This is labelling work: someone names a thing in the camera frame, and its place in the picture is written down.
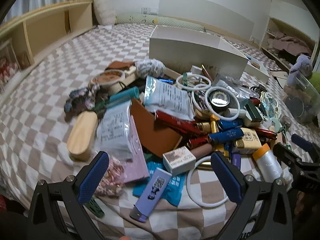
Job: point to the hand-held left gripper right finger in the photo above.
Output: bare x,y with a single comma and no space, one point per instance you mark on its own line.
228,177

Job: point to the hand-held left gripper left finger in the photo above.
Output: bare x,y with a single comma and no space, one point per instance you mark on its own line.
93,177

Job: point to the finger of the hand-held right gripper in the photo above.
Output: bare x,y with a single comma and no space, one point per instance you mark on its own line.
285,153
303,142

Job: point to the wooden oval brush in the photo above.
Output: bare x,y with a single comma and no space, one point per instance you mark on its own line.
82,135

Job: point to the green box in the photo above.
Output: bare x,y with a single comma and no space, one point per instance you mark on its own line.
253,111

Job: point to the blue and white packet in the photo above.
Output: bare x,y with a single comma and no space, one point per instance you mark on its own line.
167,97

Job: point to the large white box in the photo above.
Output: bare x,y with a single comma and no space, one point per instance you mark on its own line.
190,52

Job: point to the bag of pink beads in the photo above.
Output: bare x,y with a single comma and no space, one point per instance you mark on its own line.
111,177

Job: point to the red lighter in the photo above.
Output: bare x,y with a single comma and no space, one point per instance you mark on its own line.
266,133

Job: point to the mint hair clip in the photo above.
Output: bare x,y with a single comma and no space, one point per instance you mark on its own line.
278,125

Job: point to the green plastic clip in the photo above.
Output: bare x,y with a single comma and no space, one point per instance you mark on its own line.
96,208

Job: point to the black round disc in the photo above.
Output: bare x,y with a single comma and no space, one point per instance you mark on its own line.
296,105

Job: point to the yellow printed box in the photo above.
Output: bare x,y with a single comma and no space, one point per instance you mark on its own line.
248,137

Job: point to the clear bag with dark disc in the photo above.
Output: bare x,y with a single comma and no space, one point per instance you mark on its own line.
303,100

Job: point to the blue lighter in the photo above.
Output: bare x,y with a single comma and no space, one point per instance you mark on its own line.
227,133

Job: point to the pink notebook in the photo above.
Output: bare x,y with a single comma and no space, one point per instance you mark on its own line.
136,160

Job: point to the floral brocade pouch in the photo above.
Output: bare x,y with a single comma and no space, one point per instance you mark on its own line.
271,105

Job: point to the small white carton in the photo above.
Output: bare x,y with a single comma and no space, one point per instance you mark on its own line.
178,160

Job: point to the clear bag with paper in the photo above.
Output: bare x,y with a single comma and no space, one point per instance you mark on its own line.
115,127

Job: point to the blue foil packet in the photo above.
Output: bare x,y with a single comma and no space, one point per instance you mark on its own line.
175,187

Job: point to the purple lighter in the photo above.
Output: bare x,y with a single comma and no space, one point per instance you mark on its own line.
152,192

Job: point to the green fuzzy object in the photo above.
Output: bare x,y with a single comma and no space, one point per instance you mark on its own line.
315,82

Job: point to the red tube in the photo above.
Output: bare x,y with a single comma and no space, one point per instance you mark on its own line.
177,123

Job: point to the brown leather card holder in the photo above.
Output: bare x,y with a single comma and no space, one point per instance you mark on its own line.
155,135

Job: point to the purple plush toy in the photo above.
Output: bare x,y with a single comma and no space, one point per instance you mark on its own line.
301,67

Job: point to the black round tin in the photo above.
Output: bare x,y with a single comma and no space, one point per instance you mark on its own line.
220,100

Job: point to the multicoloured knitted scrunchie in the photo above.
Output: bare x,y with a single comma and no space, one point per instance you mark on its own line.
80,100

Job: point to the silver foil packet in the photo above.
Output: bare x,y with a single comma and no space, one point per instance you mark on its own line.
233,85

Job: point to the shallow white box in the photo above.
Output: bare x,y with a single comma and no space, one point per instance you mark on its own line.
257,70

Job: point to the teal tube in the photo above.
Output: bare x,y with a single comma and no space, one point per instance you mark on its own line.
123,96

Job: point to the checkered bed sheet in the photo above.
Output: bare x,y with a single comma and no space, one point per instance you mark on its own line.
45,105

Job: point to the pile of clothes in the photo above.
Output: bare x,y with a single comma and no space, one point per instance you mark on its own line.
287,42

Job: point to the brown leather wallet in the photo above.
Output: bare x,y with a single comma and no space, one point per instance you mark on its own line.
120,65

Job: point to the grey knitted ball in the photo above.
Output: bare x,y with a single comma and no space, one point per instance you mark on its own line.
150,67

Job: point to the white shelf unit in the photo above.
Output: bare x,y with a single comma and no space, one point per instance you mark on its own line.
285,12

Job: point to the white paper scrap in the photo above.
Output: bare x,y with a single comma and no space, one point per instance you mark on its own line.
108,26

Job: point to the wooden headboard shelf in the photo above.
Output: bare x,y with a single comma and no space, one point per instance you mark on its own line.
47,27

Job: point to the fluffy white pillow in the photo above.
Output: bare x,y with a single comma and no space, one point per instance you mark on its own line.
103,10

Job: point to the long green bolster pillow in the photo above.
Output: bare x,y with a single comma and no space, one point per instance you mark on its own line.
155,21

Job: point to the white wall socket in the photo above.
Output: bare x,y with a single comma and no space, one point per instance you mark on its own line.
149,10

